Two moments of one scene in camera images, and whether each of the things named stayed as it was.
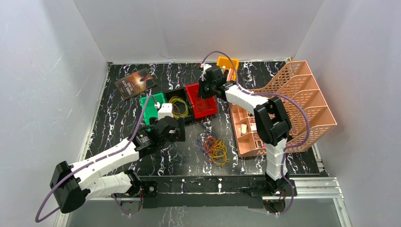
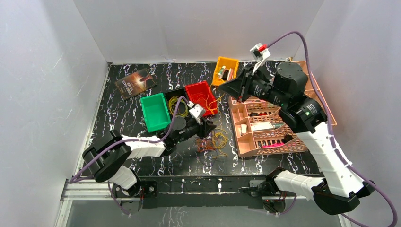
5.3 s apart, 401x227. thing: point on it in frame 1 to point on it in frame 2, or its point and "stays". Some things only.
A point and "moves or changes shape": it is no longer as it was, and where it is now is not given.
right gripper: (203, 94) to (239, 88)
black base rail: (173, 191) stays
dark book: (135, 83) stays
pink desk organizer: (298, 82) stays
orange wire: (209, 144) moves or changes shape
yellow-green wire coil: (178, 99) stays
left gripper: (181, 129) to (202, 127)
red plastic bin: (201, 107) stays
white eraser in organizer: (243, 129) stays
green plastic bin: (151, 112) stays
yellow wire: (218, 154) to (219, 139)
